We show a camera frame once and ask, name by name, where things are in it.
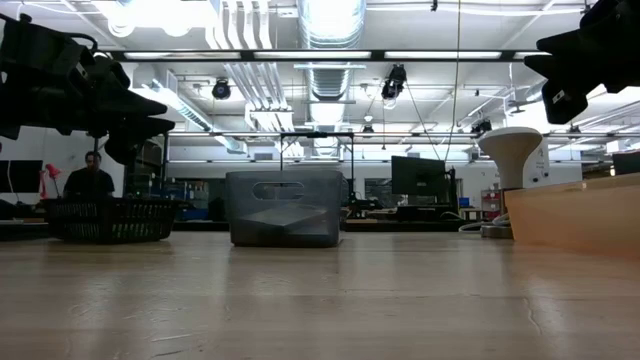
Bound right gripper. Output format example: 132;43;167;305
523;0;640;126

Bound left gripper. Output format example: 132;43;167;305
0;54;176;166

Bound grey plastic bin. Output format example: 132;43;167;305
224;169;346;249

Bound person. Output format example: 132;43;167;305
63;150;116;200

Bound red desk lamp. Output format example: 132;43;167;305
39;163;64;200

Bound black mesh basket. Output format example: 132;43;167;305
43;197;191;245

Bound white device with icons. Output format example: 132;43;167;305
524;134;584;187

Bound black screen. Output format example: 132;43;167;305
612;151;640;176

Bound orange translucent bin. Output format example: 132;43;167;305
503;172;640;259

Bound black desk monitor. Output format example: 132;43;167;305
390;155;447;199

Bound black background table frame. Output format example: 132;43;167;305
119;130;171;199

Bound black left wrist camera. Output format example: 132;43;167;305
0;13;99;76

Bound black wall monitor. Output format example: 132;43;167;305
0;160;44;194

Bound black background rig frame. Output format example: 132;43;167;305
278;131;355;201

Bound silver ceiling ventilation duct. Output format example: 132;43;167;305
297;0;369;101

